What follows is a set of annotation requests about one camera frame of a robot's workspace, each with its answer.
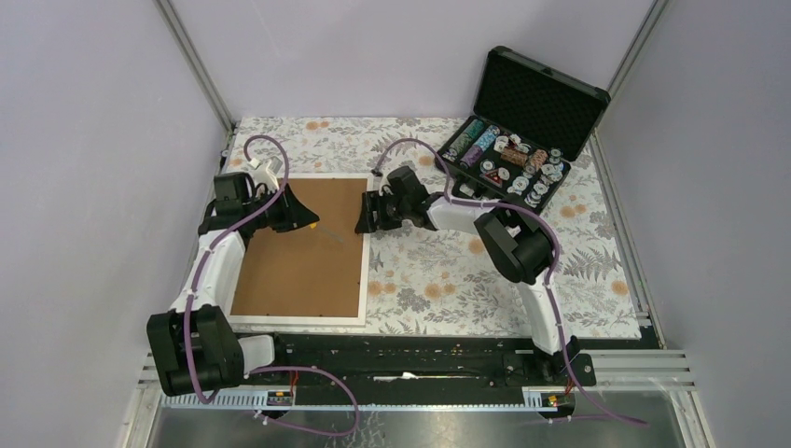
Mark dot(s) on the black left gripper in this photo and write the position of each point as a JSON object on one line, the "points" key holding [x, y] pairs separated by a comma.
{"points": [[294, 213]]}

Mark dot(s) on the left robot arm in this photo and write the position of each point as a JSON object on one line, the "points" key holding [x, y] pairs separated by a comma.
{"points": [[204, 297]]}

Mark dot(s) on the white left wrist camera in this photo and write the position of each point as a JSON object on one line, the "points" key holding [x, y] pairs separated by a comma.
{"points": [[266, 172]]}

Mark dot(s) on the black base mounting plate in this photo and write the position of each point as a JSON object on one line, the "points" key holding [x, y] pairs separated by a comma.
{"points": [[325, 370]]}

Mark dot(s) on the white picture frame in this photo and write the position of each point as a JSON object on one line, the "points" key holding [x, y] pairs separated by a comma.
{"points": [[304, 278]]}

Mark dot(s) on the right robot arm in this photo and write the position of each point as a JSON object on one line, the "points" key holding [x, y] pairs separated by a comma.
{"points": [[522, 247]]}

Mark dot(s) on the yellow handled screwdriver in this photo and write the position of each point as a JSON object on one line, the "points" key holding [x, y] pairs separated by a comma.
{"points": [[327, 232]]}

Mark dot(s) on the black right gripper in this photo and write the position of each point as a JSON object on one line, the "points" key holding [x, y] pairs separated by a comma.
{"points": [[373, 201]]}

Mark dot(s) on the black poker chip case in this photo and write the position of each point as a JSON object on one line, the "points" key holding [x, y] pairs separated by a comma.
{"points": [[528, 124]]}

